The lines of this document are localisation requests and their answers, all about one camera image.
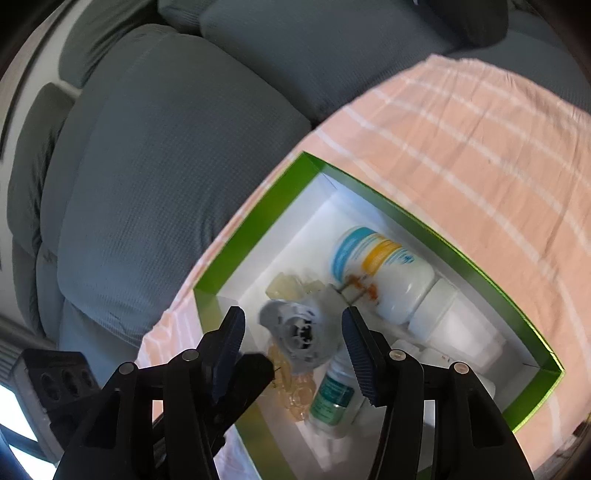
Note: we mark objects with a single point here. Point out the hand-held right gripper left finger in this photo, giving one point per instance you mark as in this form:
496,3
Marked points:
228,350

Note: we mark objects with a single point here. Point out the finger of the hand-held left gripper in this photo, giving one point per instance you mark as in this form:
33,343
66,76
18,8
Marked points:
254,374

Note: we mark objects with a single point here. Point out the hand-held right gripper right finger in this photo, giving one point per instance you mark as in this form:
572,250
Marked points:
362,364

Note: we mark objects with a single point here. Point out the clear capsule blister strip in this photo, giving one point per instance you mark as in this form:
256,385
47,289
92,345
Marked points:
295,397

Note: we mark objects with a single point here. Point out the white plastic plug adapter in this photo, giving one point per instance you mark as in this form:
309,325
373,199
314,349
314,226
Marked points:
300,332

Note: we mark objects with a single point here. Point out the clear plastic piece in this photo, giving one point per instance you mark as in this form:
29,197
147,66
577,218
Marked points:
288,286

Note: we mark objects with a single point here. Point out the white medicine bottle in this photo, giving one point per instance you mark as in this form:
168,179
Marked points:
401,277

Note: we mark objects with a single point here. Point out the green cardboard box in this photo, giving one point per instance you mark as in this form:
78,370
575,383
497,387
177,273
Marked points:
277,217

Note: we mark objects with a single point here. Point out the small bottle with green label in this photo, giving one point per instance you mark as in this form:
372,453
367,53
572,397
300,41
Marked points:
334,397

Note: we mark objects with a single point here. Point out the window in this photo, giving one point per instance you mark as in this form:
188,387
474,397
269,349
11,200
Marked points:
14,410

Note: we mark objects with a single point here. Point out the grey fabric sofa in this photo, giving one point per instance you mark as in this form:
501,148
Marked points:
161,161

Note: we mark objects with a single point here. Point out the peach striped blanket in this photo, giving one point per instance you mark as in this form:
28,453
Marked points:
438,138

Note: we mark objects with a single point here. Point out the dark cloth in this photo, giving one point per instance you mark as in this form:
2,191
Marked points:
466,18

